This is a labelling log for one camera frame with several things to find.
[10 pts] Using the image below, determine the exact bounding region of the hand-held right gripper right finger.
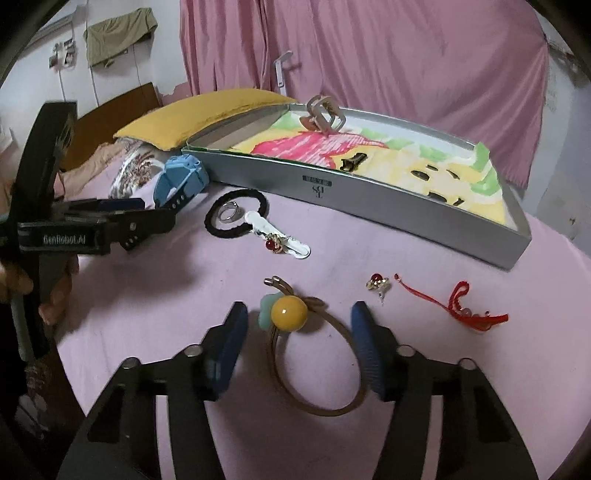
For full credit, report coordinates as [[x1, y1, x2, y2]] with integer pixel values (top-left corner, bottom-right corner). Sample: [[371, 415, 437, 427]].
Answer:
[[350, 301, 541, 480]]

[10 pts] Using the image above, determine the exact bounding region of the floral pillow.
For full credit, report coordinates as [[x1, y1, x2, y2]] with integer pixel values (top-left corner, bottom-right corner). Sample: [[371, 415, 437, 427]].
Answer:
[[108, 141, 167, 200]]

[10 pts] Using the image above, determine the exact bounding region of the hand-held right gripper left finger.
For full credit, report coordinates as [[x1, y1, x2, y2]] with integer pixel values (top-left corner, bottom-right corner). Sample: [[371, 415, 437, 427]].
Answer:
[[58, 301, 250, 480]]

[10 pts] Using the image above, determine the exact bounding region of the person's left hand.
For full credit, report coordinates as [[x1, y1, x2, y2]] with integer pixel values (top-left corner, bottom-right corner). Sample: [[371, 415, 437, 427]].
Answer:
[[0, 253, 80, 326]]

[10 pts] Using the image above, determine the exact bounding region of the red string bracelet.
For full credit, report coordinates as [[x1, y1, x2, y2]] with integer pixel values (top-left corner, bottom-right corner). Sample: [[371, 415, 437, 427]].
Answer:
[[393, 273, 509, 332]]

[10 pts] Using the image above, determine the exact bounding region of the olive hanging cloth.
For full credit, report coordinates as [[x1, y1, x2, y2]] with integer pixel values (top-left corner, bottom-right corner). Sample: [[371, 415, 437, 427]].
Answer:
[[83, 8, 158, 69]]

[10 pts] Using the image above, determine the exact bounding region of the white wall socket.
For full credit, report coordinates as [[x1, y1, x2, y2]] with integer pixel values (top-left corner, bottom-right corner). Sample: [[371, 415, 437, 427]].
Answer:
[[48, 39, 77, 70]]

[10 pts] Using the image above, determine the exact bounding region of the grey rectangular box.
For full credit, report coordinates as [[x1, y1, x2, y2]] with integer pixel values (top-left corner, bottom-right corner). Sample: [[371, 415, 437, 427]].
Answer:
[[181, 102, 533, 271]]

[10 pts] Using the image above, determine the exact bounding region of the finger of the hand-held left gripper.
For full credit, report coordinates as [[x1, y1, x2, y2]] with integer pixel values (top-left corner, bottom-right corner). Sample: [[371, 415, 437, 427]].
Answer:
[[104, 208, 177, 252], [53, 198, 147, 217]]

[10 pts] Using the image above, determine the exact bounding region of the black hair tie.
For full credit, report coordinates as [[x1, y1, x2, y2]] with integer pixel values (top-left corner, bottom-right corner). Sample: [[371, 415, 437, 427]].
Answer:
[[204, 188, 270, 241]]

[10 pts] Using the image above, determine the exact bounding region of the white folding lamp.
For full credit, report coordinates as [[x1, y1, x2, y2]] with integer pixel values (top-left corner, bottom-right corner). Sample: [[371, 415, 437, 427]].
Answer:
[[274, 50, 294, 89]]

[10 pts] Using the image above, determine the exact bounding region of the bangle with yellow bead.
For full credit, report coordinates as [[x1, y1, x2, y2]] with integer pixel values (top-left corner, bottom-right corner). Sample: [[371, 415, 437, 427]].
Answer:
[[263, 275, 370, 417]]

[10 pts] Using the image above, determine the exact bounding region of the peach blanket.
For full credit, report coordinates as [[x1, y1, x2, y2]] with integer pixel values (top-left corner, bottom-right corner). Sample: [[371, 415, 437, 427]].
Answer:
[[55, 141, 125, 195]]

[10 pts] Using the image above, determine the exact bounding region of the wooden headboard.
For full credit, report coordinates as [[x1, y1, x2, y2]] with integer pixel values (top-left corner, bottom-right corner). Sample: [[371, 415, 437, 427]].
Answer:
[[58, 83, 163, 174]]

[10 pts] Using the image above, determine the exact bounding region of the beige hair claw clip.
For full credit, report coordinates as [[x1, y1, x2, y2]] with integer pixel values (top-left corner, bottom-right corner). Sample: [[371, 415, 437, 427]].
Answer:
[[299, 95, 347, 134]]

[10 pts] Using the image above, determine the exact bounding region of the pink curtain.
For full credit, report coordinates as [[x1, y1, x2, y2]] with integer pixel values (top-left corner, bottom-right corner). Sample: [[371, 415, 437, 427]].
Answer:
[[179, 0, 550, 190]]

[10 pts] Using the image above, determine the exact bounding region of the yellow pillow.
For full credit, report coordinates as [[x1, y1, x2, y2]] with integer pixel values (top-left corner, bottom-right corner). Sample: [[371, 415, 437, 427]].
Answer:
[[113, 88, 298, 151]]

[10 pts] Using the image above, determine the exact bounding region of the pink bed sheet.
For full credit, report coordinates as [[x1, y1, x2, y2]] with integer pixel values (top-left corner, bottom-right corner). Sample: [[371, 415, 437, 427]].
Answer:
[[51, 161, 591, 480]]

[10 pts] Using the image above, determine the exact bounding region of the blue wrist watch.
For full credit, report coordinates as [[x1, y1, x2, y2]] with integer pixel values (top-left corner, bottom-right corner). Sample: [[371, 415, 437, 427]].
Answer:
[[152, 155, 209, 213]]

